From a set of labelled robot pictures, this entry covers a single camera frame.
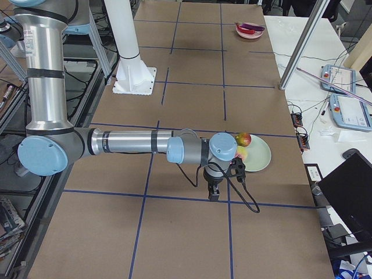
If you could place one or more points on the purple eggplant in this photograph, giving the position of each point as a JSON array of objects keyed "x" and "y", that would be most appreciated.
[{"x": 250, "y": 26}]

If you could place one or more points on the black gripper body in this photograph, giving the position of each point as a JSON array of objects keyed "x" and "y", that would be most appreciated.
[{"x": 211, "y": 181}]

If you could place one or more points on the pink plate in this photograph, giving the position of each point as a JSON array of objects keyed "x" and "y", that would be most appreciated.
[{"x": 256, "y": 35}]

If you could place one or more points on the near teach pendant tablet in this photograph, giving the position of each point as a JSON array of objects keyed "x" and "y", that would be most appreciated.
[{"x": 348, "y": 112}]

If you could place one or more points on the red chili pepper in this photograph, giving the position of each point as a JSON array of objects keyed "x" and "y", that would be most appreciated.
[{"x": 245, "y": 30}]

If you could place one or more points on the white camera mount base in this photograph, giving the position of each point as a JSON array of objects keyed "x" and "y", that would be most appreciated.
[{"x": 133, "y": 76}]

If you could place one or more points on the teach pendant tablet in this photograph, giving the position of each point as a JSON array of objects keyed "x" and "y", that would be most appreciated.
[
  {"x": 348, "y": 112},
  {"x": 342, "y": 77}
]

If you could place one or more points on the aluminium frame post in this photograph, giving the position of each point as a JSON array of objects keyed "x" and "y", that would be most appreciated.
[{"x": 314, "y": 18}]

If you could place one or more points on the green plate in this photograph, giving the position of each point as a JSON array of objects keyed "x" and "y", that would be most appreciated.
[{"x": 259, "y": 155}]

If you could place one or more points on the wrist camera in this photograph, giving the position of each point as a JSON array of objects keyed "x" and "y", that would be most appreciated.
[{"x": 237, "y": 169}]

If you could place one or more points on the green peach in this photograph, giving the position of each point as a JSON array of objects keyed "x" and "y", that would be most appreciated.
[{"x": 241, "y": 152}]

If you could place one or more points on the reacher grabber stick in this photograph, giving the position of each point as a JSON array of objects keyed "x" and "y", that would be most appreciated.
[{"x": 335, "y": 86}]

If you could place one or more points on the red pomegranate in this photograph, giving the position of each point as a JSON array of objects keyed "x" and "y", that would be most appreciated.
[{"x": 243, "y": 139}]

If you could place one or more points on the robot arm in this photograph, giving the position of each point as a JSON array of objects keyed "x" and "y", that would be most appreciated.
[
  {"x": 53, "y": 17},
  {"x": 52, "y": 143}
]

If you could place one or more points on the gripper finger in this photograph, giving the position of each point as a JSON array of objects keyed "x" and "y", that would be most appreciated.
[
  {"x": 216, "y": 193},
  {"x": 212, "y": 193}
]

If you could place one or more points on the black laptop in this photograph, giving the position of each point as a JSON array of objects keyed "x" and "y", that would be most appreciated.
[{"x": 348, "y": 190}]

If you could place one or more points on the far teach pendant tablet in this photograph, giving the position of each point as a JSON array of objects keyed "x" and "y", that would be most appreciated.
[{"x": 342, "y": 77}]

